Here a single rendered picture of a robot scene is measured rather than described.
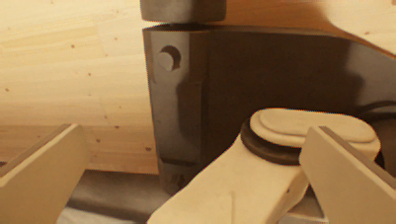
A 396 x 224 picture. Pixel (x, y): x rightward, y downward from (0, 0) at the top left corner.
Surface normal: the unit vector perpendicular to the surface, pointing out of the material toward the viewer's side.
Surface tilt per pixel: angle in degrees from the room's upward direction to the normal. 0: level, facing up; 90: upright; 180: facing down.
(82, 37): 0
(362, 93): 0
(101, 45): 0
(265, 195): 90
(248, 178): 90
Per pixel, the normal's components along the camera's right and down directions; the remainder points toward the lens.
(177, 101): -0.21, 0.47
